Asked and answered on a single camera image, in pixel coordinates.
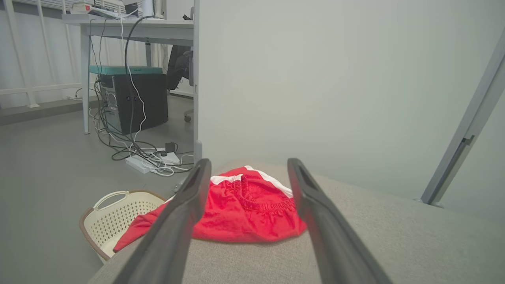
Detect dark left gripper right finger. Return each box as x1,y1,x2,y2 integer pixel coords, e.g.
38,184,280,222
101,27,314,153
287,158,393,284

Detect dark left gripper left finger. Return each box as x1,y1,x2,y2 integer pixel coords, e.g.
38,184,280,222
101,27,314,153
112,158,212,284

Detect red shorts with white stripe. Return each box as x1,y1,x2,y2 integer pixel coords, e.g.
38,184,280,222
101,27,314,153
114,166,307,253

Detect cream laundry basket brown rim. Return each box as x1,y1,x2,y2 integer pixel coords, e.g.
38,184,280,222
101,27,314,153
79,190,168,264

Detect white power strip with adapter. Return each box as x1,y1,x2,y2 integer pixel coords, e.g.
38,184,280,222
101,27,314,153
152,148,181,165

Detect long white power strip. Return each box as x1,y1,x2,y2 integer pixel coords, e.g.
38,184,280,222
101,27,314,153
125,155,152,174

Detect black computer tower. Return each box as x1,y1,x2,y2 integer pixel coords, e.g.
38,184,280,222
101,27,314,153
99,74,169,136

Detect flat teal box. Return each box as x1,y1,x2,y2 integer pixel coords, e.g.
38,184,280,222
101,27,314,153
89,65,163,76

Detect white railing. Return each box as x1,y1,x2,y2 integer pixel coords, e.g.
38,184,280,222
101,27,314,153
0,0,84,109

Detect white desk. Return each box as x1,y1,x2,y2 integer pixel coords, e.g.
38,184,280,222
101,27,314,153
61,14,195,135

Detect white coiled floor cable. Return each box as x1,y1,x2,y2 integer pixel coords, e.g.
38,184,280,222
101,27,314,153
150,154,195,177

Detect black floor cable tangle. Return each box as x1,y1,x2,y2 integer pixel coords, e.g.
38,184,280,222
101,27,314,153
89,75,195,176

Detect white hanging cable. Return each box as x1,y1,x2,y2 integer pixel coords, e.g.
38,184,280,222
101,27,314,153
118,16,147,148

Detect grey partition end post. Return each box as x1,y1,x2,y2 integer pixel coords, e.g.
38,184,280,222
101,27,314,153
193,0,203,164

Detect grey partition post double foot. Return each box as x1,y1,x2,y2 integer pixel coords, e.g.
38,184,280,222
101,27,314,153
420,30,505,207

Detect thick black hanging cable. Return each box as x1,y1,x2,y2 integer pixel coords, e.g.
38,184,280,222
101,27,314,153
124,15,156,133

